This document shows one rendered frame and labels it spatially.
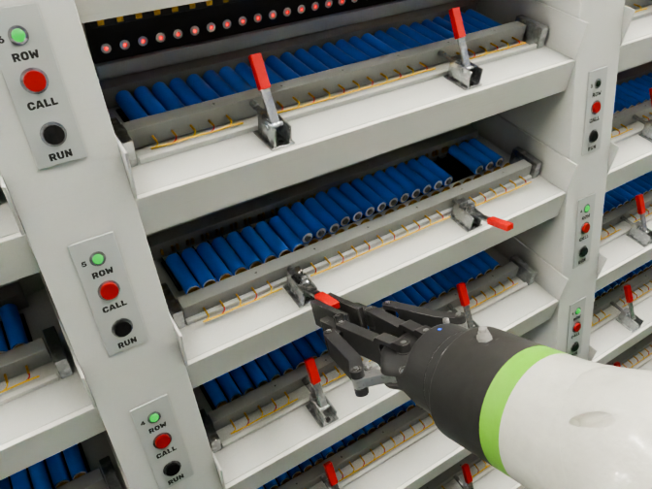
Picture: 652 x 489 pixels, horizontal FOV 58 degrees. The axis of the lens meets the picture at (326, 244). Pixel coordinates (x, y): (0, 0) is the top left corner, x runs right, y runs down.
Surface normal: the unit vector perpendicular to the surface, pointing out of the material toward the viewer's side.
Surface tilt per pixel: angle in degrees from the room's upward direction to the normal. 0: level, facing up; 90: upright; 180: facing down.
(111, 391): 90
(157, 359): 90
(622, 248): 18
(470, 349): 22
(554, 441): 60
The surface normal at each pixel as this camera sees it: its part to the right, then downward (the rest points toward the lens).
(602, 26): 0.52, 0.33
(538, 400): -0.71, -0.60
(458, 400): -0.86, -0.11
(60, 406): 0.04, -0.73
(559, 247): -0.84, 0.34
